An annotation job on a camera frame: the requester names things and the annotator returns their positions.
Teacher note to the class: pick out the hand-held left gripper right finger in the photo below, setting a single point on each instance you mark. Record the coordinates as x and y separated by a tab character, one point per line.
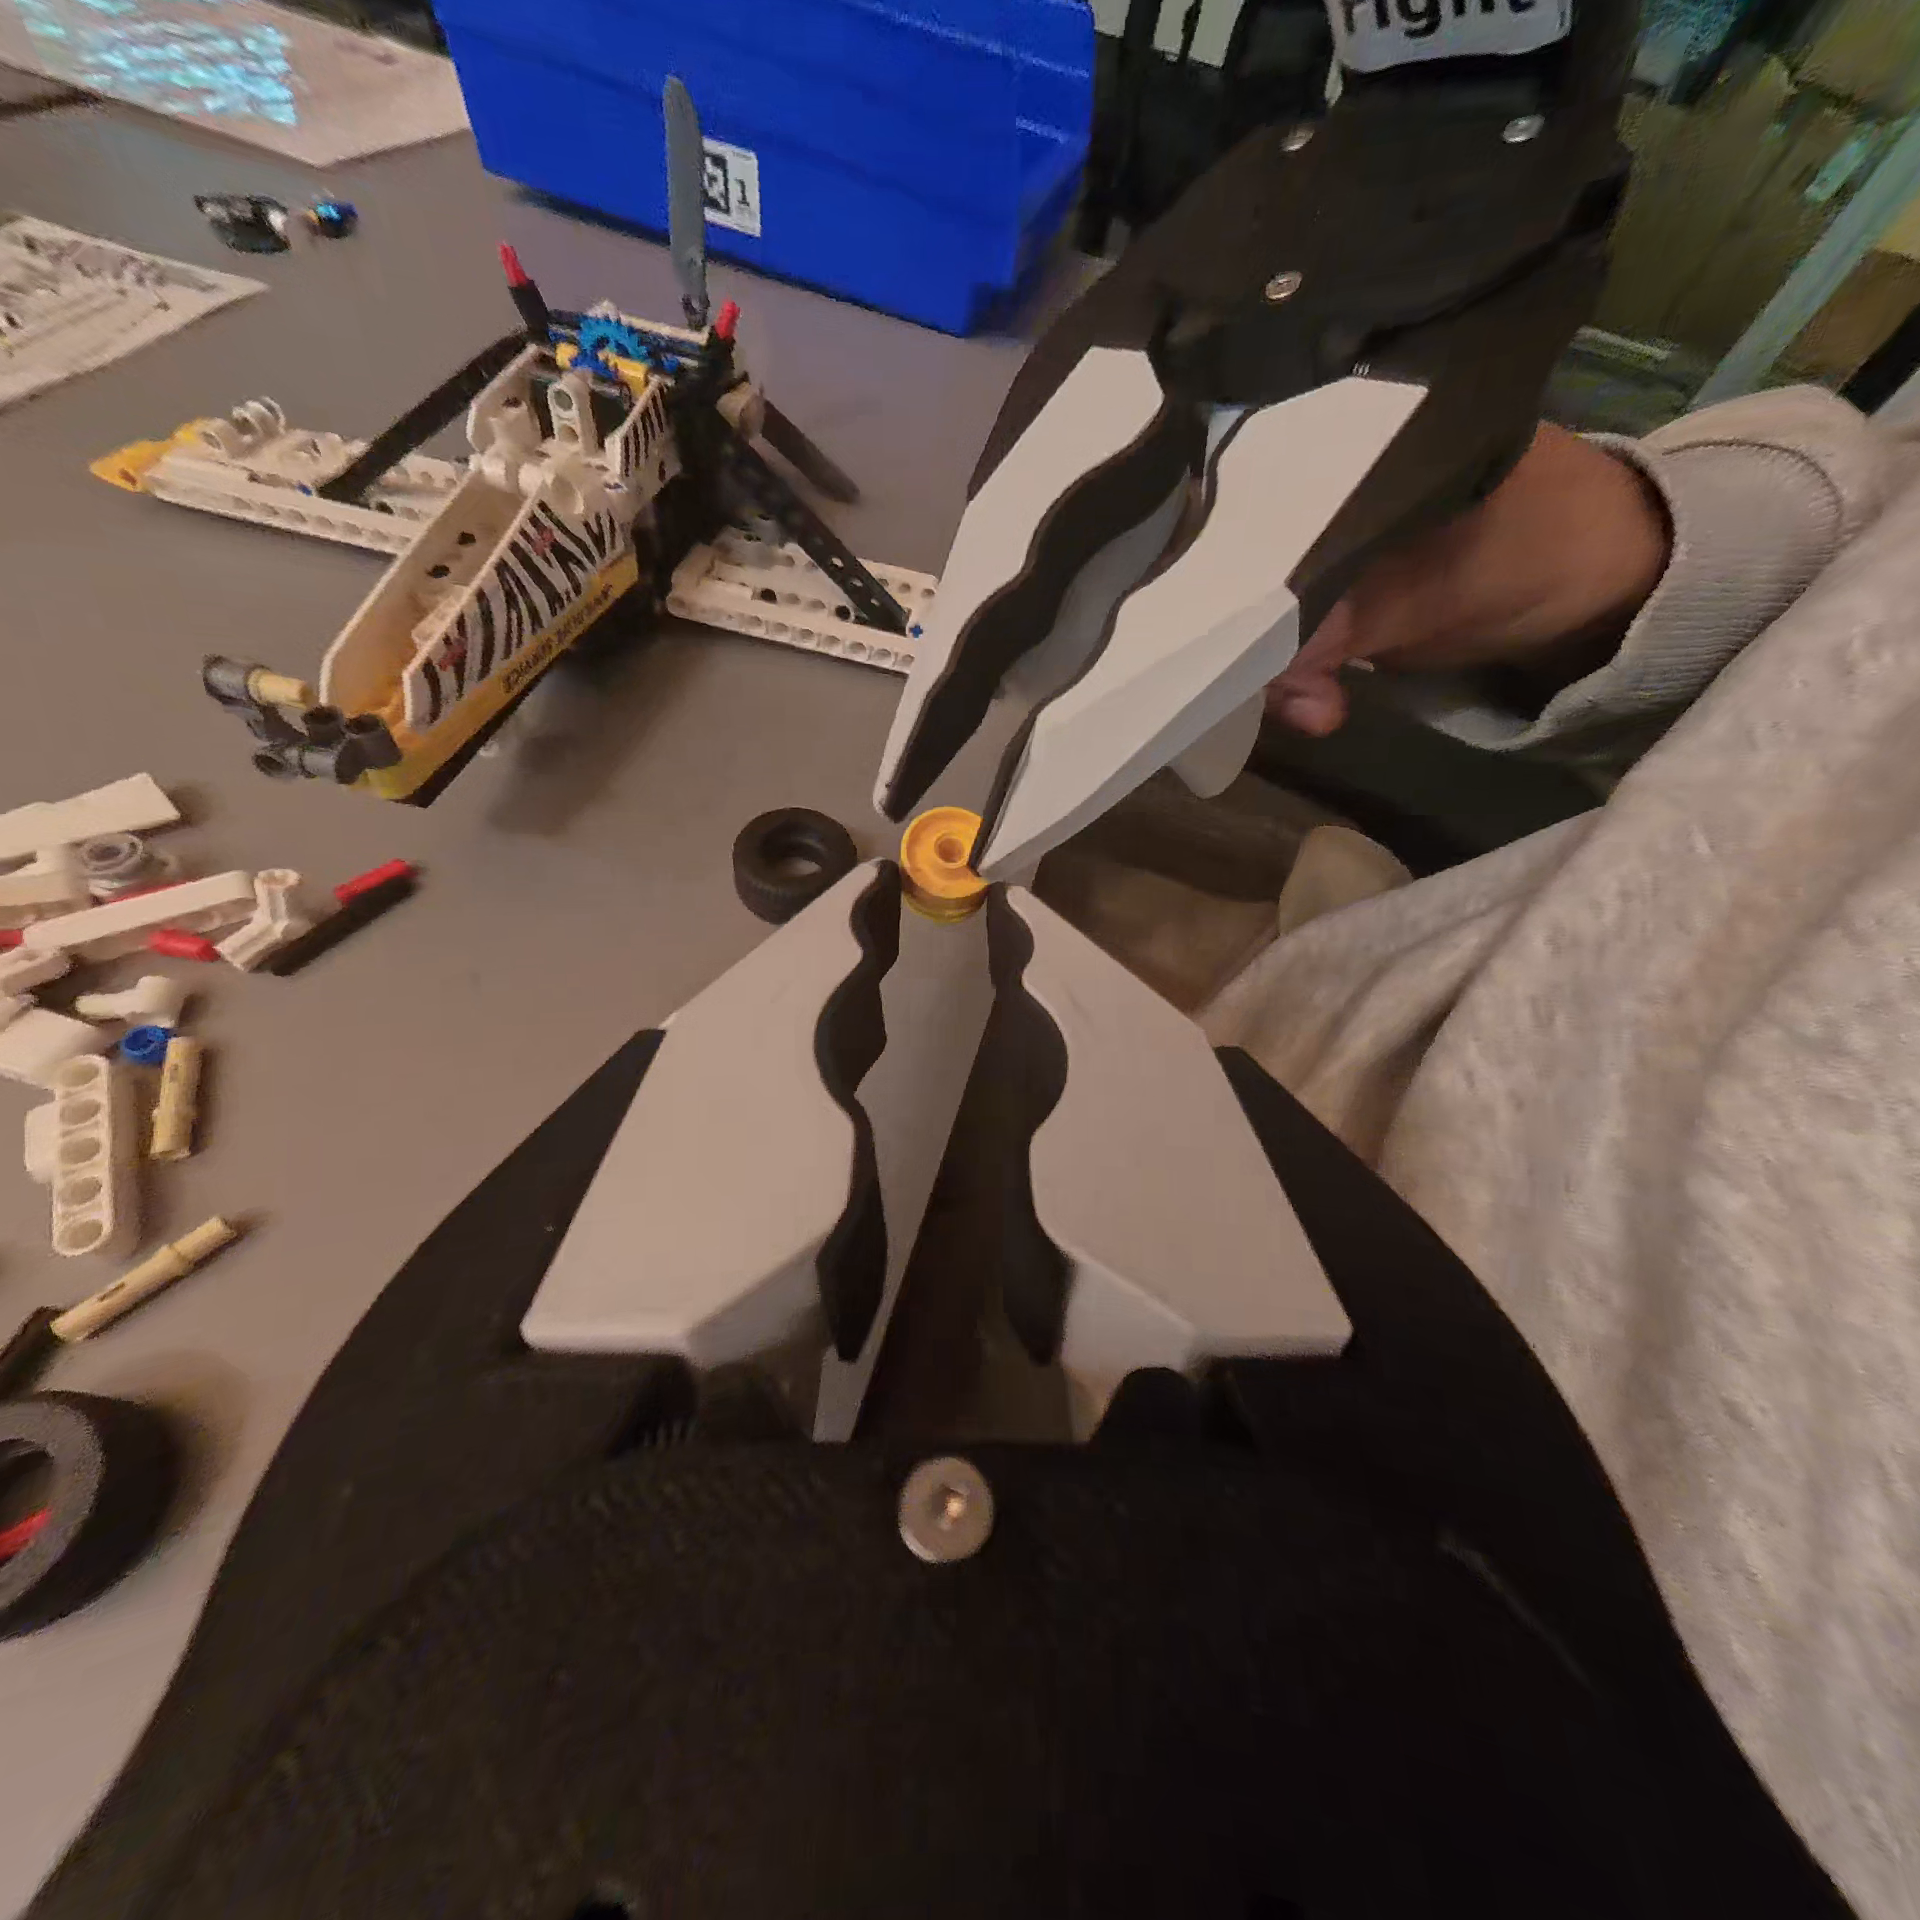
1185	1201

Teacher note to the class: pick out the person's grey hoodie torso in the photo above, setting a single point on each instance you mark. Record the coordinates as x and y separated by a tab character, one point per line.
1650	1126

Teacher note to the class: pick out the person's right hand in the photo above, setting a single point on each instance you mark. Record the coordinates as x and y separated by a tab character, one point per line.
1529	571

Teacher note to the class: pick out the small blue lego piece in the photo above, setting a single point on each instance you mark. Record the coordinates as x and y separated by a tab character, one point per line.
330	216

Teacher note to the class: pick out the red lego pin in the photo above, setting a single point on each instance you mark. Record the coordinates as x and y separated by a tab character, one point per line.
18	1533

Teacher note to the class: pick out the pile of loose lego pieces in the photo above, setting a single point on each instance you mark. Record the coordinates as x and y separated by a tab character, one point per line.
90	1156

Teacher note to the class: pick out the tan lego pin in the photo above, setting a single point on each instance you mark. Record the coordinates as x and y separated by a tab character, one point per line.
142	1277

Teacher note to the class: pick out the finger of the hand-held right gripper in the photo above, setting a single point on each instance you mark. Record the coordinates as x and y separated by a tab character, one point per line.
1200	600
1019	495

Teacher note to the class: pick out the blue plastic bin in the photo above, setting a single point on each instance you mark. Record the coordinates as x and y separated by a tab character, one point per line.
901	150

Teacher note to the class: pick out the zebra sticker sheet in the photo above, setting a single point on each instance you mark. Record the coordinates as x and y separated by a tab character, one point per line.
90	301

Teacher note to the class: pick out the small black lego piece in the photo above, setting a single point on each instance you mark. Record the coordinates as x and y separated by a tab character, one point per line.
241	222

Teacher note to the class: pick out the black lego tyre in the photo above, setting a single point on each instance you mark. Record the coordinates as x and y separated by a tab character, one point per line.
90	1500
787	869

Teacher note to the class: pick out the zebra striped lego aircraft model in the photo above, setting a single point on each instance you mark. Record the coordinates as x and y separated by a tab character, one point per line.
510	600

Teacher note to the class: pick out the yellow lego wheel hub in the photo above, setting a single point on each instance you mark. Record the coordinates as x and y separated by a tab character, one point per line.
945	862

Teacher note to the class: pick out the person's right forearm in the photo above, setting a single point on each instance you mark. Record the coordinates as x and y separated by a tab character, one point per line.
1770	495

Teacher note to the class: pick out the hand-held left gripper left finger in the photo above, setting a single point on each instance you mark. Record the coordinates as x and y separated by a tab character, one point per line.
691	1201

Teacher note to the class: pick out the printed paper leaflet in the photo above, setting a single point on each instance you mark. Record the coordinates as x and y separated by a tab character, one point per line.
224	76

